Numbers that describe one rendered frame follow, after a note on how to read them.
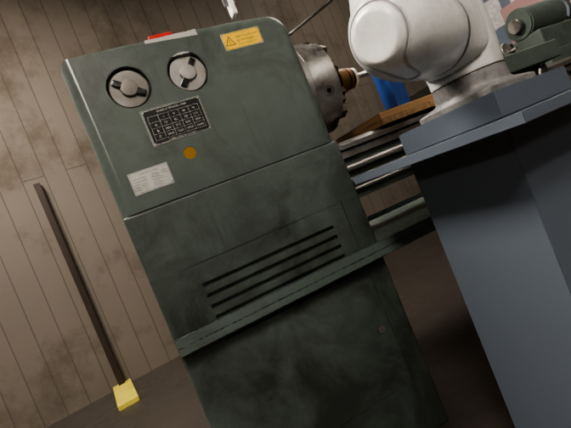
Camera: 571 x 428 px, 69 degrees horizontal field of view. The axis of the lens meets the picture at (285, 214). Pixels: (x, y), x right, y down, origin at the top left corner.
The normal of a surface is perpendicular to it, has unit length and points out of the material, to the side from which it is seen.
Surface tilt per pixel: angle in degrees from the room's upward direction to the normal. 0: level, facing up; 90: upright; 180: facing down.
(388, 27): 96
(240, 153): 90
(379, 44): 95
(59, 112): 90
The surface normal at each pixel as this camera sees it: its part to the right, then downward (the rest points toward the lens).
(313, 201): 0.32, -0.10
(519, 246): -0.82, 0.35
